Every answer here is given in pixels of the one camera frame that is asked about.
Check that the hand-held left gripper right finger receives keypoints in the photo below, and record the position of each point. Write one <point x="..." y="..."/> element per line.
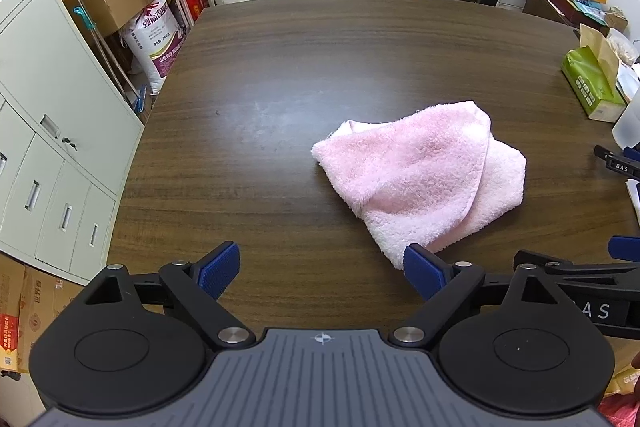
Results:
<point x="425" y="269"/>

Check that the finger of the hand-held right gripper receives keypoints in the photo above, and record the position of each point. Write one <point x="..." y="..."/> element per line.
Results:
<point x="590" y="274"/>
<point x="625" y="247"/>

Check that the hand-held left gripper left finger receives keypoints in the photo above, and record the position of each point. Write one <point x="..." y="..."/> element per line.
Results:
<point x="217" y="269"/>

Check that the pink towel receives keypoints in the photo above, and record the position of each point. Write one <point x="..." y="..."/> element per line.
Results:
<point x="415" y="167"/>

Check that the white paper sheet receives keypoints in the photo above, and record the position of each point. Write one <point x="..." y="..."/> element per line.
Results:
<point x="635" y="202"/>

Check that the red plastic bag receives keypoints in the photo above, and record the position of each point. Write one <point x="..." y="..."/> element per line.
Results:
<point x="625" y="412"/>

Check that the translucent plastic cup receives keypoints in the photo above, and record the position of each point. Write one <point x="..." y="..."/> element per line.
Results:
<point x="630" y="127"/>

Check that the green tissue pack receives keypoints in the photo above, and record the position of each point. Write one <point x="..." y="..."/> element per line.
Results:
<point x="585" y="82"/>

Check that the flattened cardboard boxes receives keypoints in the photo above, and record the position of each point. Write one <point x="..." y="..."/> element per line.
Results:
<point x="30" y="302"/>

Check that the clear plastic bag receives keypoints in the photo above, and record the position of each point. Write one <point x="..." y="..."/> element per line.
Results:
<point x="622" y="47"/>

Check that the white printed sack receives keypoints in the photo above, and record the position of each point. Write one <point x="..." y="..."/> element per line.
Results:
<point x="155" y="42"/>

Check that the grey metal cabinet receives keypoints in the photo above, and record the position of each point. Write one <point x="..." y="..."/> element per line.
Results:
<point x="50" y="82"/>

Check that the mop with teal clip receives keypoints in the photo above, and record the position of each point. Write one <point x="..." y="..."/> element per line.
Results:
<point x="100" y="42"/>

